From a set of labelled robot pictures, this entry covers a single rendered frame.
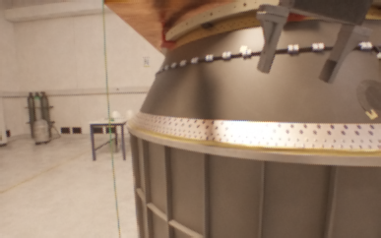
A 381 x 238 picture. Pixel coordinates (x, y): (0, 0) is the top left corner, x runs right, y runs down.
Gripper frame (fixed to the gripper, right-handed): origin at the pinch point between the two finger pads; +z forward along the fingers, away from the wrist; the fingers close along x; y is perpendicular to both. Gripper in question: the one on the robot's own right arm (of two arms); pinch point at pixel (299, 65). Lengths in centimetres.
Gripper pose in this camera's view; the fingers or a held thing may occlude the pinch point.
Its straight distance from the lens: 40.0
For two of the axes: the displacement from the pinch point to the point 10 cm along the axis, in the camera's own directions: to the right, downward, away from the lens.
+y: 0.8, 5.0, -8.6
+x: 9.9, 0.9, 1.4
